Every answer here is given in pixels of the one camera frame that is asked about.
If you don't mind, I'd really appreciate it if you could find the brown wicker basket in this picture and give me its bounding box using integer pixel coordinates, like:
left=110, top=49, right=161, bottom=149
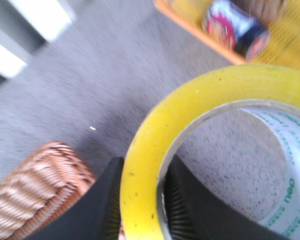
left=0, top=141, right=126, bottom=240

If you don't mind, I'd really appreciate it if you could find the brown toy animal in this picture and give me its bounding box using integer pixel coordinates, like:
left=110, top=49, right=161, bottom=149
left=232, top=0, right=288, bottom=26

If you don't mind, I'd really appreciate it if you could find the grey pleated curtain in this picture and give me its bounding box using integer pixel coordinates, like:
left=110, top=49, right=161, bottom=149
left=0, top=0, right=80, bottom=85

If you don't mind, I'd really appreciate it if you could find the small red-blue can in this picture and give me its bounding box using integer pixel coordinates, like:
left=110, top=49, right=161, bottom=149
left=202, top=0, right=270, bottom=61

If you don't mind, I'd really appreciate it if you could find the yellow tape roll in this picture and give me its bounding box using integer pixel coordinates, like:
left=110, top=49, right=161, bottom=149
left=120, top=64, right=300, bottom=240

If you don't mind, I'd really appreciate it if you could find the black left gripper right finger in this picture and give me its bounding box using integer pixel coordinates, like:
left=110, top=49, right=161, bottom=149
left=163, top=155, right=285, bottom=240

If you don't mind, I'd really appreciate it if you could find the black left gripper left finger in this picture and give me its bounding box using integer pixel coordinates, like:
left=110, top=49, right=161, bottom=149
left=26, top=157, right=124, bottom=240

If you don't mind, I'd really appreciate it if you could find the yellow plastic basket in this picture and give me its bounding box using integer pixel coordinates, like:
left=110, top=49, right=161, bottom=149
left=154, top=0, right=300, bottom=70

